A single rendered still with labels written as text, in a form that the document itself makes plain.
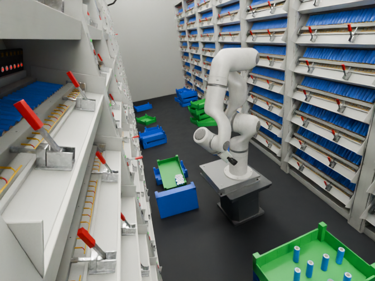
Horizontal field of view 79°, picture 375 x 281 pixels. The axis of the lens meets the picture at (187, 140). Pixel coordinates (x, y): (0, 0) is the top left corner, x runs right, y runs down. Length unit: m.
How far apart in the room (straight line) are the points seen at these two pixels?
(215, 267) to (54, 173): 1.30
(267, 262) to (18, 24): 0.90
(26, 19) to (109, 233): 0.37
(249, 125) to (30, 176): 1.17
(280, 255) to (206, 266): 0.66
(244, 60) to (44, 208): 1.04
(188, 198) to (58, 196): 1.53
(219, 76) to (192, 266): 1.09
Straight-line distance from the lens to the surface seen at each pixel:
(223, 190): 1.49
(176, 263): 1.56
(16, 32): 0.32
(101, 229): 0.51
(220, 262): 1.53
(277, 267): 0.94
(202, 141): 1.05
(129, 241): 0.75
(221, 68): 1.08
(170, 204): 1.76
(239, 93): 1.29
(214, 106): 1.06
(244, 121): 1.36
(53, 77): 0.76
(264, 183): 1.60
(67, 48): 0.75
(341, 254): 0.96
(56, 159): 0.32
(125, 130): 1.53
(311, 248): 1.01
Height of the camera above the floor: 1.25
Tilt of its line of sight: 26 degrees down
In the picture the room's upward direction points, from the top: 9 degrees counter-clockwise
